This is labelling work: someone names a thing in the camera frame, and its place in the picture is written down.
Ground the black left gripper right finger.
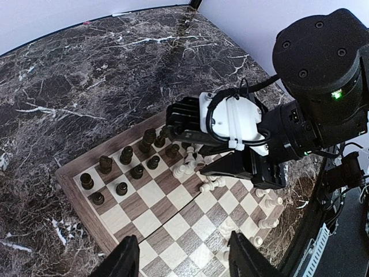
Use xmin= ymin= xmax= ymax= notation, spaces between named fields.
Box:
xmin=228 ymin=231 xmax=281 ymax=277

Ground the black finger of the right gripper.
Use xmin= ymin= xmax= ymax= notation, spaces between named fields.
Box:
xmin=200 ymin=152 xmax=254 ymax=178

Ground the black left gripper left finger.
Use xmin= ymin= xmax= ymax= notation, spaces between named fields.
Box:
xmin=89 ymin=235 xmax=140 ymax=277

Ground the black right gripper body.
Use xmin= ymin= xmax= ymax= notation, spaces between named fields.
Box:
xmin=242 ymin=148 xmax=286 ymax=190

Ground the white pawn column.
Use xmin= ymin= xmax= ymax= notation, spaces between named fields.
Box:
xmin=249 ymin=236 xmax=263 ymax=248

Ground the white pawn alone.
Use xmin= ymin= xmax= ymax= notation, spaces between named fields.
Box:
xmin=199 ymin=177 xmax=226 ymax=193

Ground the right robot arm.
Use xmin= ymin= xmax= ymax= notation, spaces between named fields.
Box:
xmin=201 ymin=8 xmax=368 ymax=189

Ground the wooden chess board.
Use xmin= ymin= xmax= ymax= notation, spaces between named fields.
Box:
xmin=55 ymin=113 xmax=284 ymax=276

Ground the white slotted cable duct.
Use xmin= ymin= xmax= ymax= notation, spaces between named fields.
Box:
xmin=303 ymin=223 xmax=330 ymax=277

